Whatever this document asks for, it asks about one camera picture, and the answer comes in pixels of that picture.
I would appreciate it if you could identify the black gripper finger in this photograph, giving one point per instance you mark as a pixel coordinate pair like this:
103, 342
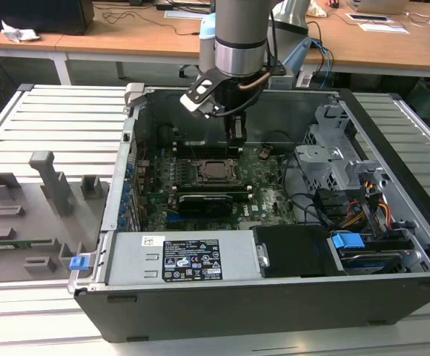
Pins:
236, 142

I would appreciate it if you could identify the silver CPU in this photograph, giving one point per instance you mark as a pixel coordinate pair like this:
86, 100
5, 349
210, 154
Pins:
217, 170

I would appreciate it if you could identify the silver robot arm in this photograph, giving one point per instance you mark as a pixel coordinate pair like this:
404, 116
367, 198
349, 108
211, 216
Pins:
239, 52

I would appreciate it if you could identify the black RAM slot bank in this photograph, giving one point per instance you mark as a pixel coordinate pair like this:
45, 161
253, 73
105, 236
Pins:
207, 150
207, 189

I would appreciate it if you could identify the CPU socket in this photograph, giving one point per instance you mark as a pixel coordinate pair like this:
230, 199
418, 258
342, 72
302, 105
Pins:
218, 183

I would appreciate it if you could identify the round coin cell battery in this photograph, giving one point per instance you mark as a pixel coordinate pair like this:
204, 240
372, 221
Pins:
265, 153

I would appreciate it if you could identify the green motherboard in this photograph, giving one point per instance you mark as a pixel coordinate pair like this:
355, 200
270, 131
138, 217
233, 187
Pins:
267, 200

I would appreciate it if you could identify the black graphics card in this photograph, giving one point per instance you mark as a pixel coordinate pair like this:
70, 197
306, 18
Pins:
205, 204

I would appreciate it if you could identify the small white device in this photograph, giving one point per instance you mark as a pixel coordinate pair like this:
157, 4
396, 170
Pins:
305, 78

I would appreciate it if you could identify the pale blue teach pendant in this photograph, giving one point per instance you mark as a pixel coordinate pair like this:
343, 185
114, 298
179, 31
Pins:
296, 55

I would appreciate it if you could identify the metal drive cage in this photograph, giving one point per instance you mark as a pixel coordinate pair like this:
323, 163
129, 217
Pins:
322, 163

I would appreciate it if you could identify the white paper sheet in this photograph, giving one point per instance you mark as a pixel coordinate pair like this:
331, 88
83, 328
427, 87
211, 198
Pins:
383, 28
181, 15

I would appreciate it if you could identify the beige crumpled bag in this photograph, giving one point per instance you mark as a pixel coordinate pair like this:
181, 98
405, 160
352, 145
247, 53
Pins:
317, 9

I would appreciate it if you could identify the black plastic shroud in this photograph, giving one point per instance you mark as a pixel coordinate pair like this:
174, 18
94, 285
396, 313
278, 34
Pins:
293, 252

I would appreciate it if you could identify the wooden desk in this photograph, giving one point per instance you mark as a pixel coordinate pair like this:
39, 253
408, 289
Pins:
126, 37
22, 44

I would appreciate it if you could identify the blue disk carrier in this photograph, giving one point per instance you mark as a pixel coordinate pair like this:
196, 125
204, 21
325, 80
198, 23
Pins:
347, 243

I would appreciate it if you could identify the white tablet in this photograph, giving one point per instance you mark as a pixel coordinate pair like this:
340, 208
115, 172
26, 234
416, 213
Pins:
367, 17

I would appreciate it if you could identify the grey power supply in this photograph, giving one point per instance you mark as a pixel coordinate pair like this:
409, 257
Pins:
133, 259

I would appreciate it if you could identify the black PC case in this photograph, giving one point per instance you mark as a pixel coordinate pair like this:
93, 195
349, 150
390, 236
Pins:
237, 308

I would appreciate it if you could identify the silver laptop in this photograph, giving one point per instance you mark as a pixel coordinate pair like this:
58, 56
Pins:
378, 5

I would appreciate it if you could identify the hard disk drive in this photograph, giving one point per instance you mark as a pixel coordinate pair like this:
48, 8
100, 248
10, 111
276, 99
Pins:
370, 263

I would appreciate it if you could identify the blue latch clip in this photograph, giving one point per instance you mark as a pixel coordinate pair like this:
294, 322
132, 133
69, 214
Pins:
78, 263

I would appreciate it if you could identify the grey parts rack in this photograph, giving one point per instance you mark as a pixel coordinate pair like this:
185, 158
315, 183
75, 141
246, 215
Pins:
33, 222

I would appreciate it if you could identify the black monitor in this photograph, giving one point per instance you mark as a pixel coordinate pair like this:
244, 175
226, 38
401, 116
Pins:
33, 15

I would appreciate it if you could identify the crumpled white paper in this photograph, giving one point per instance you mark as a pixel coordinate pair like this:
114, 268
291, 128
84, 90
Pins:
18, 34

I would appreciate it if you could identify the green RAM stick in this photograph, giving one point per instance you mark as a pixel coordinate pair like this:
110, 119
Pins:
26, 243

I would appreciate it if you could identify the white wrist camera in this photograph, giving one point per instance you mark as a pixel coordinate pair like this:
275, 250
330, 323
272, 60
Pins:
192, 102

